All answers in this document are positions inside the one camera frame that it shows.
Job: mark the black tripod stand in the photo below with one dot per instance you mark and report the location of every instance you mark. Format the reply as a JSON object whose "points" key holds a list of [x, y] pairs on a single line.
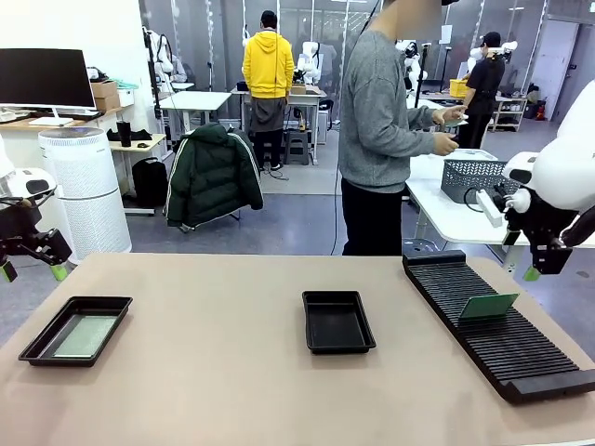
{"points": [[152, 69]]}

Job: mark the clear plastic tray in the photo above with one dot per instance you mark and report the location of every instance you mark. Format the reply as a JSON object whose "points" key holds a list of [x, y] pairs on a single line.
{"points": [[474, 153]]}

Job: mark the grey plastic basket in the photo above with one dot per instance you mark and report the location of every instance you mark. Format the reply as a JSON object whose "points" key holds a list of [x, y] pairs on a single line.
{"points": [[469, 179]]}

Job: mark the person's right forearm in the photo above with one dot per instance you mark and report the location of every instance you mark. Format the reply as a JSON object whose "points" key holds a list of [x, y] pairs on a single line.
{"points": [[420, 145]]}

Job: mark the black cloth item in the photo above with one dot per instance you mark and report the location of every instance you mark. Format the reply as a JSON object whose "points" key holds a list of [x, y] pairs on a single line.
{"points": [[139, 135]]}

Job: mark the black ESD tray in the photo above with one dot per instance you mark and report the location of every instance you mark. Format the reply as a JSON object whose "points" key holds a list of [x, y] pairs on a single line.
{"points": [[42, 344], [337, 325]]}

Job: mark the green circuit board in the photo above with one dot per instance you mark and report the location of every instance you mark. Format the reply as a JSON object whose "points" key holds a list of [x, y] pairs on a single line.
{"points": [[86, 335], [458, 122], [488, 305]]}

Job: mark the person's right hand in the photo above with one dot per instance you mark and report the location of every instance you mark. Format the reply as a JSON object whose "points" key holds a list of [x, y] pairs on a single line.
{"points": [[446, 144]]}

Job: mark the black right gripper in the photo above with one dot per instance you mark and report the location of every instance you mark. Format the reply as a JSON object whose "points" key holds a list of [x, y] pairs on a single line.
{"points": [[544, 223]]}

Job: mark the yellow plastic crate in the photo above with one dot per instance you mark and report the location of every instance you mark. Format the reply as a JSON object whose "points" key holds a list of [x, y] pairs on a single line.
{"points": [[458, 88]]}

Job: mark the black backpack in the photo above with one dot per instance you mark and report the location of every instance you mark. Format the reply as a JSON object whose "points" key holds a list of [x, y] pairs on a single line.
{"points": [[149, 183]]}

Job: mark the person's left forearm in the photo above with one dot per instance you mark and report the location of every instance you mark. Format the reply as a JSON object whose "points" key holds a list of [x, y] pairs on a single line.
{"points": [[420, 118]]}

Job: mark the wooden top desk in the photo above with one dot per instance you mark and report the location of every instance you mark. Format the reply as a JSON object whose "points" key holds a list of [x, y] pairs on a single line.
{"points": [[18, 124]]}

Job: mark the person in black clothes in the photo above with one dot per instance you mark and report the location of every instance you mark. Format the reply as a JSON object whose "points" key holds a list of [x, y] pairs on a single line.
{"points": [[485, 88]]}

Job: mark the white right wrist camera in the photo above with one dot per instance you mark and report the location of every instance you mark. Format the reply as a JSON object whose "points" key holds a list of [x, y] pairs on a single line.
{"points": [[490, 209]]}

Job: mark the brown cardboard box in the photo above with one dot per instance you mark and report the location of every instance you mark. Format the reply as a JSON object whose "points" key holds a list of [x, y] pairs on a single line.
{"points": [[104, 89], [108, 103]]}

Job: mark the black tumbler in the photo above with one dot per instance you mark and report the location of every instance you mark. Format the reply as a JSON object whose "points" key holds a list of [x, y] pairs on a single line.
{"points": [[124, 135]]}

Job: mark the black slotted board rack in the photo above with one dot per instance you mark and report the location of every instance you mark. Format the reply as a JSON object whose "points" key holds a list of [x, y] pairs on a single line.
{"points": [[506, 348]]}

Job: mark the grey door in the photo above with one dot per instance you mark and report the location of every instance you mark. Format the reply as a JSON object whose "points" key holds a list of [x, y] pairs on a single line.
{"points": [[553, 69]]}

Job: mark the grey step stool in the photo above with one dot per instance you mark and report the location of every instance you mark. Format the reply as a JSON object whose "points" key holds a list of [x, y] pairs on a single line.
{"points": [[297, 146]]}

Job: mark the black computer monitor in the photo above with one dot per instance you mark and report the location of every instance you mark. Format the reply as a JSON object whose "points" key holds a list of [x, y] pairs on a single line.
{"points": [[42, 76]]}

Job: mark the white height-adjustable table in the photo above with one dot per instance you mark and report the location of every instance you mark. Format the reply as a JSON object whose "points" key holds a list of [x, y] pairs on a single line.
{"points": [[195, 100]]}

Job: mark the low storage shelf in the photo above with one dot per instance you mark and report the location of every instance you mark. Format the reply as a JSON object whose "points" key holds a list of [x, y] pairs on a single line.
{"points": [[511, 107]]}

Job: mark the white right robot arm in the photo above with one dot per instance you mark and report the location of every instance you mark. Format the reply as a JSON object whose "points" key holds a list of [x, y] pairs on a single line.
{"points": [[572, 176]]}

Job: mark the dark green puffer jacket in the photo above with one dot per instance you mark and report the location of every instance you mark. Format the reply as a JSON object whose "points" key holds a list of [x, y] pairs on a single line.
{"points": [[209, 176]]}

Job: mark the grey work table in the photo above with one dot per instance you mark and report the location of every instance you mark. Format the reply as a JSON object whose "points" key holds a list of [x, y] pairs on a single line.
{"points": [[311, 95]]}

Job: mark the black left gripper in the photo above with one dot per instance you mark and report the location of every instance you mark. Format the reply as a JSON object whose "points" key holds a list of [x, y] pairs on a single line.
{"points": [[16, 227]]}

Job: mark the person in yellow hoodie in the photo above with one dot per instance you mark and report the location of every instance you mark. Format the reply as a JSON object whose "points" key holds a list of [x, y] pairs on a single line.
{"points": [[268, 65]]}

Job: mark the white paper sign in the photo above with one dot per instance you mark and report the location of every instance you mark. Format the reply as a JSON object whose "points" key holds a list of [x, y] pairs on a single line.
{"points": [[445, 35]]}

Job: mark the large white table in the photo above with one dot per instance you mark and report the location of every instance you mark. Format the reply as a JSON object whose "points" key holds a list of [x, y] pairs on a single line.
{"points": [[460, 223]]}

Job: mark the white box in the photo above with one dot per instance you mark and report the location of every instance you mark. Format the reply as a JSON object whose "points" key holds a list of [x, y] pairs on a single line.
{"points": [[126, 97]]}

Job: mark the small wooden side desk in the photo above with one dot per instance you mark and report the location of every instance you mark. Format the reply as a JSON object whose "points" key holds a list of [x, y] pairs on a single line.
{"points": [[153, 139]]}

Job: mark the white cylindrical air purifier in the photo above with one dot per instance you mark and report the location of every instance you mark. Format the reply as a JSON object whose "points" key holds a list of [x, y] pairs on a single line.
{"points": [[83, 186]]}

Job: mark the person's left hand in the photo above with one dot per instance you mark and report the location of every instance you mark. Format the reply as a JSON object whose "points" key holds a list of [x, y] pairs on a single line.
{"points": [[444, 116]]}

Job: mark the person in grey sweater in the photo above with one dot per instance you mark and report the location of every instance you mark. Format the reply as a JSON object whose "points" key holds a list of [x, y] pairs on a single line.
{"points": [[372, 116]]}

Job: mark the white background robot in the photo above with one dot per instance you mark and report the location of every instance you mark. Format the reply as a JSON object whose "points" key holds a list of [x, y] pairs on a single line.
{"points": [[309, 51], [509, 45], [411, 48], [165, 51]]}

